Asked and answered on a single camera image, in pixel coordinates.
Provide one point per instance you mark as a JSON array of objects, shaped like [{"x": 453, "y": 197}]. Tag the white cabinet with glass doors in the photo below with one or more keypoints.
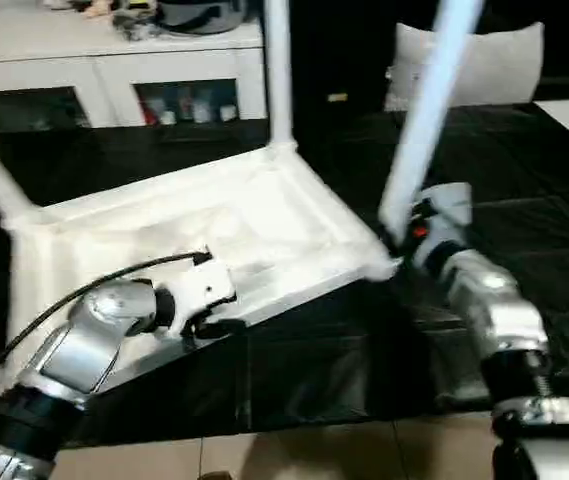
[{"x": 84, "y": 60}]

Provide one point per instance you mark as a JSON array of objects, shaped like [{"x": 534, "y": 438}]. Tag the black work mat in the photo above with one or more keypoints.
[{"x": 524, "y": 200}]

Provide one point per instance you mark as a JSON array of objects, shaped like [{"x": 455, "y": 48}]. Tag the white plastic table top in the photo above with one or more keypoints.
[{"x": 214, "y": 230}]

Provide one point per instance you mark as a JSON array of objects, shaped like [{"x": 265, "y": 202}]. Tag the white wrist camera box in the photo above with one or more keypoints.
[
  {"x": 444, "y": 215},
  {"x": 199, "y": 285}
]

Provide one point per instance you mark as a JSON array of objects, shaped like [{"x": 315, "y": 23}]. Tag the grey pillow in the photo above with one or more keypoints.
[{"x": 474, "y": 65}]

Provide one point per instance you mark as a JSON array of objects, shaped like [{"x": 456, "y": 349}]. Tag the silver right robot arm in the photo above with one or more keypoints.
[{"x": 494, "y": 320}]

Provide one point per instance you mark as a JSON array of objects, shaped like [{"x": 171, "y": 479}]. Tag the grey black bag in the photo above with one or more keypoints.
[{"x": 184, "y": 14}]

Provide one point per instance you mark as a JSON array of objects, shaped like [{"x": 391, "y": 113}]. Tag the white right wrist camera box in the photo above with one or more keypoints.
[{"x": 444, "y": 215}]

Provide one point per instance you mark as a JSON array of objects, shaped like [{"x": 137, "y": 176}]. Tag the small yellow tag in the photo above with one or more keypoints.
[{"x": 337, "y": 98}]

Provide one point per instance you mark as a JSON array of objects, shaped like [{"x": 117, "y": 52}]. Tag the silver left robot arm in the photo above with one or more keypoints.
[{"x": 84, "y": 350}]

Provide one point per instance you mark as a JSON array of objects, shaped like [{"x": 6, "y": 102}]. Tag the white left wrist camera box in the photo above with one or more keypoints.
[{"x": 199, "y": 285}]

